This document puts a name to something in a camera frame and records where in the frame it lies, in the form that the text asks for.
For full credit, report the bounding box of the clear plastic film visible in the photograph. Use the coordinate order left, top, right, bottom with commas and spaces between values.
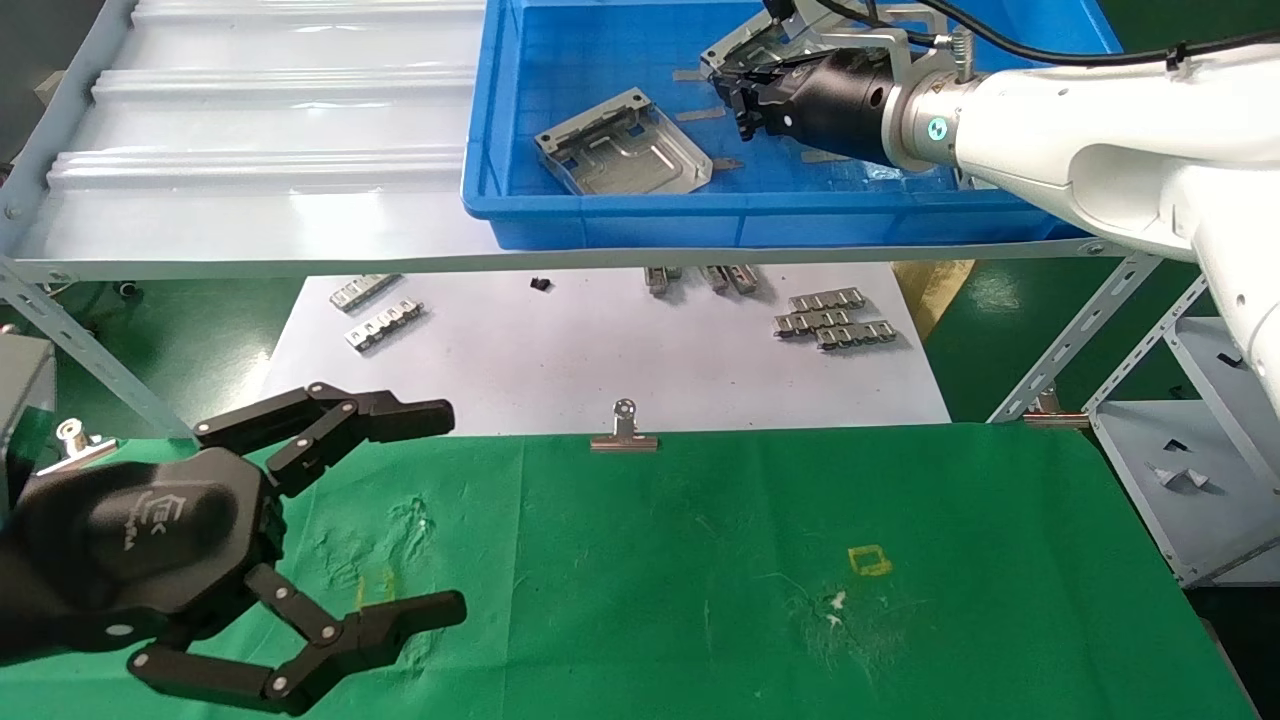
855, 158, 946, 183

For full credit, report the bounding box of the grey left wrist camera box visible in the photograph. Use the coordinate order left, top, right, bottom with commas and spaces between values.
0, 335, 57, 501

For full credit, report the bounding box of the grey metal rack frame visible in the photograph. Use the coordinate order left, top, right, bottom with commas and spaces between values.
0, 0, 1216, 441

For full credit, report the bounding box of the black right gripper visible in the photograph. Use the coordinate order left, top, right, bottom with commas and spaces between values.
715, 48, 893, 167

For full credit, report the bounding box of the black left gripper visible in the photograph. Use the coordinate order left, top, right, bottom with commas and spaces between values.
0, 382, 468, 717

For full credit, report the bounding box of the blue plastic bin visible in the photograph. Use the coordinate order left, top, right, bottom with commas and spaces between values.
461, 0, 1123, 251

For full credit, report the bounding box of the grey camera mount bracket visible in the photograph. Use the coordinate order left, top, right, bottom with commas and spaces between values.
790, 22, 913, 76

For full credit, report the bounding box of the white ribbed shelf panel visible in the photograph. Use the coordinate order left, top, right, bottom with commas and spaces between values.
15, 0, 501, 263

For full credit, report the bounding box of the green table cloth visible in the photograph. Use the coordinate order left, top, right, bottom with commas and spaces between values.
0, 422, 1261, 720

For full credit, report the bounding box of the black camera cable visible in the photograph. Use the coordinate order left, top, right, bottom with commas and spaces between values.
815, 0, 1280, 71

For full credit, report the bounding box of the white board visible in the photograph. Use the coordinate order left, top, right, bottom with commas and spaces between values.
270, 262, 951, 438

